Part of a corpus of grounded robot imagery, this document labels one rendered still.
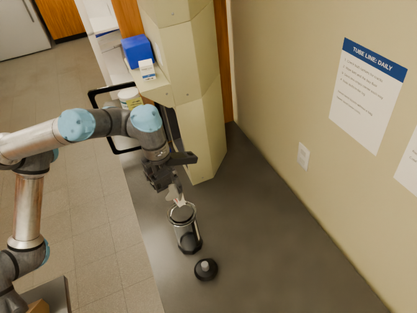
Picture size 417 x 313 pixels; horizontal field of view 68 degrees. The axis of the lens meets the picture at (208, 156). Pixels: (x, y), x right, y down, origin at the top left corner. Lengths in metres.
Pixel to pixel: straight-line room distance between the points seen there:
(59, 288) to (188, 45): 1.05
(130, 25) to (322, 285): 1.27
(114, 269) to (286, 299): 1.55
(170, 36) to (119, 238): 1.87
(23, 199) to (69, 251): 1.57
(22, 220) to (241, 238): 0.82
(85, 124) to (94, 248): 1.98
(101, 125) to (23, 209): 0.54
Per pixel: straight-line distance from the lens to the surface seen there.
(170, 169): 0.95
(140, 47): 1.30
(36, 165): 1.17
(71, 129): 0.78
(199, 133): 1.34
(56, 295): 1.44
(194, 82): 1.20
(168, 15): 1.08
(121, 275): 2.48
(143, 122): 0.81
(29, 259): 1.33
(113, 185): 3.03
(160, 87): 1.17
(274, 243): 1.33
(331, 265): 1.32
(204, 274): 1.24
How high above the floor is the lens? 2.09
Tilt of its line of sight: 44 degrees down
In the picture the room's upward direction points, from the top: 9 degrees counter-clockwise
